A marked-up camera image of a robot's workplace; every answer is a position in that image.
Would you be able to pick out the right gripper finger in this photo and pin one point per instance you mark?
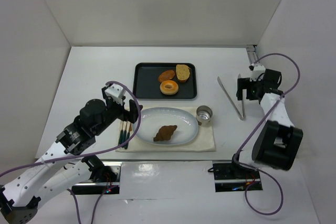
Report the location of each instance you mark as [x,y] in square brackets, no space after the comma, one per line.
[243,84]
[239,94]

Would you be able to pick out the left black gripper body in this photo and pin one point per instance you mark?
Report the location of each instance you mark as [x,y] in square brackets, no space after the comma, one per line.
[133,111]

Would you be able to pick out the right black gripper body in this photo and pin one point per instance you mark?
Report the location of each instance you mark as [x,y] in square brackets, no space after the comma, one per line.
[241,89]

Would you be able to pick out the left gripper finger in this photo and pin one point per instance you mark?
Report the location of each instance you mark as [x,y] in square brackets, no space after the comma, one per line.
[132,115]
[132,106]

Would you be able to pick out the metal tongs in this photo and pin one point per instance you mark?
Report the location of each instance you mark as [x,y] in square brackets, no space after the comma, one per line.
[241,114]

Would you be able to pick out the brown croissant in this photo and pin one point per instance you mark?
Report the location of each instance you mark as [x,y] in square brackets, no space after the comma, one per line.
[165,133]

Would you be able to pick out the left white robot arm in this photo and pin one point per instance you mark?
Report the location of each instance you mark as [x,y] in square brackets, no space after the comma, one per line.
[65,163]

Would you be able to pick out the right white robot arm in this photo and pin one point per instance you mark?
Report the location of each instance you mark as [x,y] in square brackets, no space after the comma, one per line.
[279,140]

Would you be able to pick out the orange flat bread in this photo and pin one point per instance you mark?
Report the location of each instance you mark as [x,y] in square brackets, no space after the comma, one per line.
[166,75]

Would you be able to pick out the seeded bread slice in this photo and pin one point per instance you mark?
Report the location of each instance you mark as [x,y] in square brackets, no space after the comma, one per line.
[182,72]

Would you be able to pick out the white oval plate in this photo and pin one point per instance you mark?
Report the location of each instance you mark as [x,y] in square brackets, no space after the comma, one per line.
[152,119]

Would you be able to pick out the black tray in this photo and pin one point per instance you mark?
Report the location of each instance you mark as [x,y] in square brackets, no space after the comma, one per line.
[146,85]

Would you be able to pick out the metal cup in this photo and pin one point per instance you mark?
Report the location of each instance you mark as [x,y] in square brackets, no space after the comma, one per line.
[204,115]

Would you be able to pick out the beige cloth placemat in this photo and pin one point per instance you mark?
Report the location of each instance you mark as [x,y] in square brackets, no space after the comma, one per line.
[203,142]

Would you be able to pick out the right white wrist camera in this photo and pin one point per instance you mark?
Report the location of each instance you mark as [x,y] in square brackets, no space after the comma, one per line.
[257,70]

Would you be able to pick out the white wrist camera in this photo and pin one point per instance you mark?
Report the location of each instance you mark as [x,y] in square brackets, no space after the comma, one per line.
[257,70]
[115,92]

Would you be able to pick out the green handled knife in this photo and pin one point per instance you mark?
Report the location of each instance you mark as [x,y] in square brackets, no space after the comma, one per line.
[124,133]

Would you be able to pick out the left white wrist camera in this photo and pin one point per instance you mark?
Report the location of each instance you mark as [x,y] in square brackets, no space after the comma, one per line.
[115,92]

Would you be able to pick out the green handled fork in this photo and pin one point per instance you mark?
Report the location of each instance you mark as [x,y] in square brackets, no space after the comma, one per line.
[121,134]

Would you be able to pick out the ring donut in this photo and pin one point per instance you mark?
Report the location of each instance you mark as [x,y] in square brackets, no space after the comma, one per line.
[169,87]

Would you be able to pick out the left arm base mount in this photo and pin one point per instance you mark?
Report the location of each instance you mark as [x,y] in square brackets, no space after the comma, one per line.
[105,179]

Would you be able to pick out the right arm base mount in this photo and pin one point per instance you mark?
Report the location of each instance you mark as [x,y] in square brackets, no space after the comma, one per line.
[229,177]

